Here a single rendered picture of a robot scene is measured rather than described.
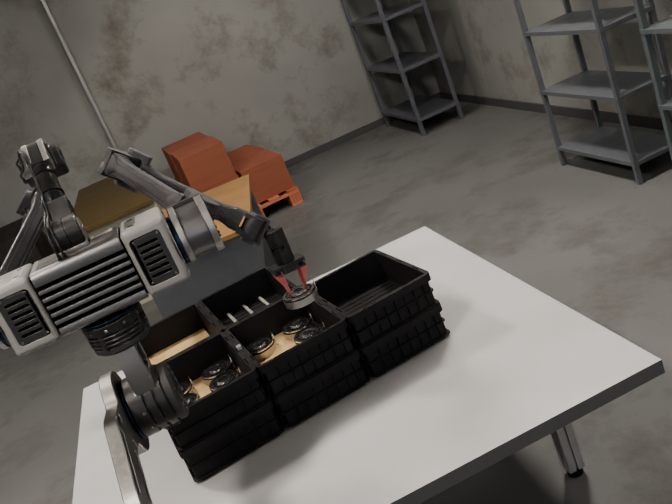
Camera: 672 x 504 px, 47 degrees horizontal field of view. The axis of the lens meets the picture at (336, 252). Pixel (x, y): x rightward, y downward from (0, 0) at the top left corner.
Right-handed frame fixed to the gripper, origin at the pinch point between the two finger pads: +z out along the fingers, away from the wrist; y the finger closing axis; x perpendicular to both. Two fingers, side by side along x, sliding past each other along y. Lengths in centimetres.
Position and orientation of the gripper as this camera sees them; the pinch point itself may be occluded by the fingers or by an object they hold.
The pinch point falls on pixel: (297, 288)
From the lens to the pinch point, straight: 230.8
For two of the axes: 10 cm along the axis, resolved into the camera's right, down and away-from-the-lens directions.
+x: 3.5, 1.7, -9.2
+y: -8.7, 4.3, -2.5
